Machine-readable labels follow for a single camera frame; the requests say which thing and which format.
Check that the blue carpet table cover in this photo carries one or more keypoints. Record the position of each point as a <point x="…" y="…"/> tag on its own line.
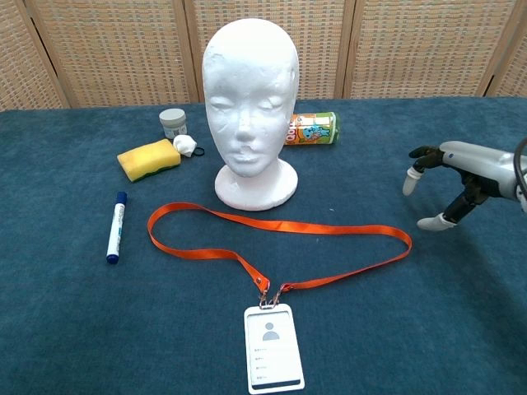
<point x="370" y="329"/>

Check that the white jar grey lid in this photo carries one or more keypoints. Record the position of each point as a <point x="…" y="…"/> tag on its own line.
<point x="173" y="121"/>

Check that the blue white marker pen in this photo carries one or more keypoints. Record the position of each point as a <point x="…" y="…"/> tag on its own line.
<point x="116" y="228"/>

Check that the yellow sponge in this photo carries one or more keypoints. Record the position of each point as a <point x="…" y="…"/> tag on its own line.
<point x="148" y="158"/>

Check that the white foam mannequin head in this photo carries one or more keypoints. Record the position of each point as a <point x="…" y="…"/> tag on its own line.
<point x="251" y="82"/>

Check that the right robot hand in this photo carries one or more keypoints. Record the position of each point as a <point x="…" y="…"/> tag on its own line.
<point x="477" y="164"/>

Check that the white ID badge holder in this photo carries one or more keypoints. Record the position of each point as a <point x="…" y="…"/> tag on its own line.
<point x="273" y="362"/>

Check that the orange green drink can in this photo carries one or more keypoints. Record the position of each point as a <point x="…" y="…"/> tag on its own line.
<point x="313" y="129"/>

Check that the woven rattan folding screen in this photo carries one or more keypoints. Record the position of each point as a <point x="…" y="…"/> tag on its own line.
<point x="123" y="49"/>

